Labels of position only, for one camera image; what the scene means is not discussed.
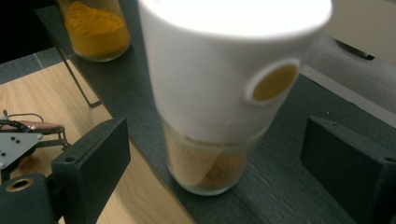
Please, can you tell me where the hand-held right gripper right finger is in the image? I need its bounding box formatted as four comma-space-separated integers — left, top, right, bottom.
300, 116, 396, 224

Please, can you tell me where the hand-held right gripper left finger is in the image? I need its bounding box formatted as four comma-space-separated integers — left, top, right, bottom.
50, 117, 132, 224

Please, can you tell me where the glass jar with spouted white lid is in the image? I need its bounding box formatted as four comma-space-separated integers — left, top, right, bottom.
137, 0, 333, 197

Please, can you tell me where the left hand-held gripper cable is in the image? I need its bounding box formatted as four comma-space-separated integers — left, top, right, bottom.
1, 109, 45, 125

